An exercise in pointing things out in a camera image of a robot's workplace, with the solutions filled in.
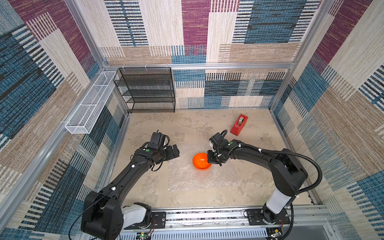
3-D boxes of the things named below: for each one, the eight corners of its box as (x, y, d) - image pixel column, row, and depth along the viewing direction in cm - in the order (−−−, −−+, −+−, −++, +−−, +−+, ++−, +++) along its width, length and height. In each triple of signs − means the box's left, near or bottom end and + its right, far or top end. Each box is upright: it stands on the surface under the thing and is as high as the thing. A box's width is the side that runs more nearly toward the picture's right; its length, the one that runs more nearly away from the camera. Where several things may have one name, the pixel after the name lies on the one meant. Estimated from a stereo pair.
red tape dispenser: (230, 132, 108) (232, 126, 103) (239, 119, 116) (241, 113, 111) (238, 136, 106) (240, 130, 101) (246, 123, 114) (249, 116, 109)
